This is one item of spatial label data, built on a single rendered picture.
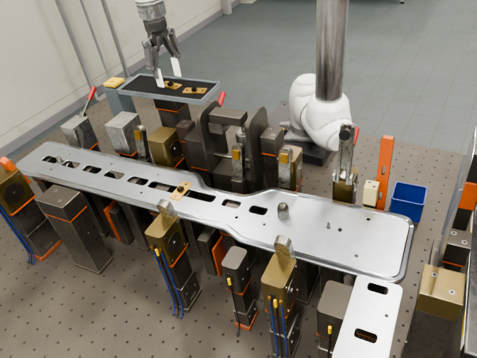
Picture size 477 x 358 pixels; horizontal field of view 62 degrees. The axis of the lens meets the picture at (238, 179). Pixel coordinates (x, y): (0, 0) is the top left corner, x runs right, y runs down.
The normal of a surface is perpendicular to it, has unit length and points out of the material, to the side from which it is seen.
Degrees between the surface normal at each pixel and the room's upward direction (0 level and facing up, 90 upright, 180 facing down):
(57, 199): 0
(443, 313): 90
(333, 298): 0
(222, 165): 0
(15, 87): 90
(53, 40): 90
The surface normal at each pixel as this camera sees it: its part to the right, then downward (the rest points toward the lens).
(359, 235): -0.13, -0.76
